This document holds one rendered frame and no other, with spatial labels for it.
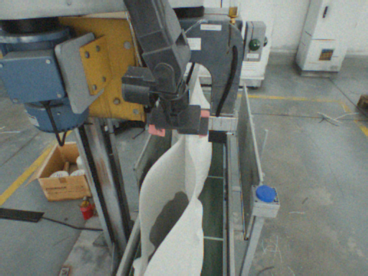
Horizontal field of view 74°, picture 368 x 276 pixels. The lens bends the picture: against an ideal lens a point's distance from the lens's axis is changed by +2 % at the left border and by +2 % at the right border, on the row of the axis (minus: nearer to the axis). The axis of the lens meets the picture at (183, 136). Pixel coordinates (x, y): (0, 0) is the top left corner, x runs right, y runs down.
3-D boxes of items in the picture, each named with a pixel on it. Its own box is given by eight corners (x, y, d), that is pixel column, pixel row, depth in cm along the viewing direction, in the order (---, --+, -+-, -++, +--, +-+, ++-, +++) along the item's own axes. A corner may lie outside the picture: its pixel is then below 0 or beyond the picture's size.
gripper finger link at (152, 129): (157, 123, 66) (150, 103, 58) (183, 123, 65) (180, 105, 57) (154, 145, 63) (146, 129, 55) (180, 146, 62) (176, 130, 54)
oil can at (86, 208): (88, 227, 164) (80, 204, 151) (77, 226, 165) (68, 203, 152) (98, 209, 177) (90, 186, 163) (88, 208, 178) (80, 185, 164)
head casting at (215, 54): (234, 118, 75) (250, 11, 58) (158, 112, 78) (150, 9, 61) (232, 82, 99) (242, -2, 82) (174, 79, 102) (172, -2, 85)
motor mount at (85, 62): (84, 116, 58) (65, 47, 49) (58, 114, 59) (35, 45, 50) (124, 75, 81) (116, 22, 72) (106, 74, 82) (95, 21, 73)
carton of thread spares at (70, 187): (101, 199, 185) (95, 175, 171) (32, 202, 182) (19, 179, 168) (113, 155, 228) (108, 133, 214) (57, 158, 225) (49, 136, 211)
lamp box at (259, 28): (260, 62, 64) (267, 26, 59) (243, 62, 65) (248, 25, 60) (256, 54, 71) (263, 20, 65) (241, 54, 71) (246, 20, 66)
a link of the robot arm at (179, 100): (182, 98, 43) (189, 74, 45) (146, 93, 44) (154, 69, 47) (185, 118, 49) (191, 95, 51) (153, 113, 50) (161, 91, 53)
